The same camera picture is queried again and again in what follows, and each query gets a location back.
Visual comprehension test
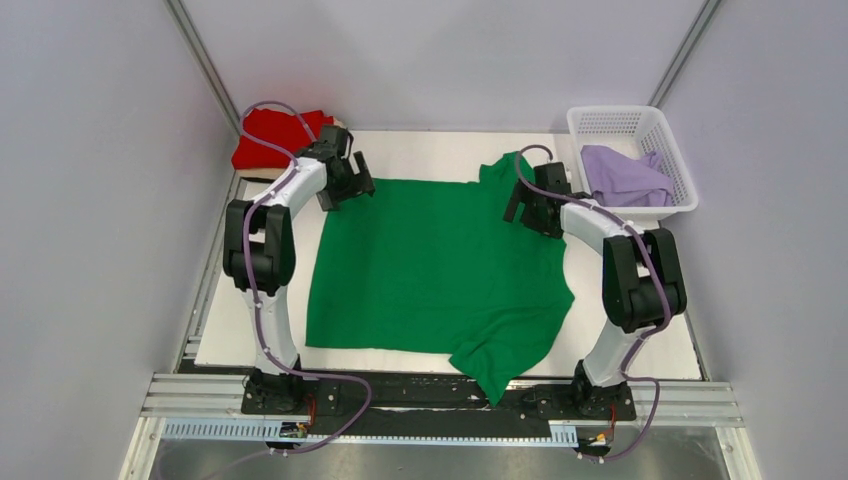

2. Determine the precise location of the green t shirt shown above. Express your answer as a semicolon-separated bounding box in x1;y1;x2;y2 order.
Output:
305;153;575;405

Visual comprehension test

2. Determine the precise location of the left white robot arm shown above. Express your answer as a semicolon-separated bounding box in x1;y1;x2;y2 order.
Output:
222;125;375;415

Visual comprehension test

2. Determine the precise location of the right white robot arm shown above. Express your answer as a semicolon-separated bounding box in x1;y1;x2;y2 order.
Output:
504;164;687;418

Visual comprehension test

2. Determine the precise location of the folded red t shirt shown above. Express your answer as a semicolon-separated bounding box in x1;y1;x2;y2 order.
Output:
231;107;335;172

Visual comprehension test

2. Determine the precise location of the folded beige t shirt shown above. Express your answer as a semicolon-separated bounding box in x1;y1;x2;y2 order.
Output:
237;118;348;185

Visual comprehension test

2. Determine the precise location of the purple t shirt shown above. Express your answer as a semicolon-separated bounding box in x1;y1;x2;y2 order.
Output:
581;145;674;208

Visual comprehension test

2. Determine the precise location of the white plastic laundry basket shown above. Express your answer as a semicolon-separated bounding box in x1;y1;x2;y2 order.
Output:
566;105;699;223

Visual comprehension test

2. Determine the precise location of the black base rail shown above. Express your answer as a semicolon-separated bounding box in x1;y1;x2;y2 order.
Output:
241;372;636;435

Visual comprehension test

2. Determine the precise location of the left aluminium frame post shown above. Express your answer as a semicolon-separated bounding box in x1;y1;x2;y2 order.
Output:
164;0;240;133

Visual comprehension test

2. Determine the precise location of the aluminium frame post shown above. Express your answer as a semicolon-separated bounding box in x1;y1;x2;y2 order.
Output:
648;0;723;108
164;0;240;133

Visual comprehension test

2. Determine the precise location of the white slotted cable duct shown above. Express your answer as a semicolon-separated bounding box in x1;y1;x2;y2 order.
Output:
160;418;578;448

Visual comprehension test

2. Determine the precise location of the right aluminium frame post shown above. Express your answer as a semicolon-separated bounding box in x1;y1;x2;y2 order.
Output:
648;0;723;108

